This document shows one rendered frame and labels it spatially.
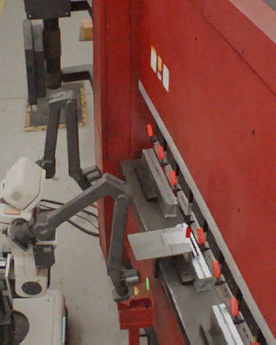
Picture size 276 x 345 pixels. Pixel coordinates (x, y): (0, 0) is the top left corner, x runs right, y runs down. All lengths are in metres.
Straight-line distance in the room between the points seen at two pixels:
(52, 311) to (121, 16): 1.70
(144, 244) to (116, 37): 1.08
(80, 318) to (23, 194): 1.39
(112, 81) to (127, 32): 0.30
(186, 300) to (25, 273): 0.79
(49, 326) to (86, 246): 1.02
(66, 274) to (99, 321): 0.48
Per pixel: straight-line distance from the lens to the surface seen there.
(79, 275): 4.05
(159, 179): 3.24
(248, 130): 1.87
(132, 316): 2.81
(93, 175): 2.90
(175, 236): 2.85
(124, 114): 3.38
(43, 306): 3.51
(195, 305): 2.71
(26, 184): 2.59
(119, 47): 3.17
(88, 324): 3.76
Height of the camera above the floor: 2.92
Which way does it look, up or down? 36 degrees down
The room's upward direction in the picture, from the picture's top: 1 degrees clockwise
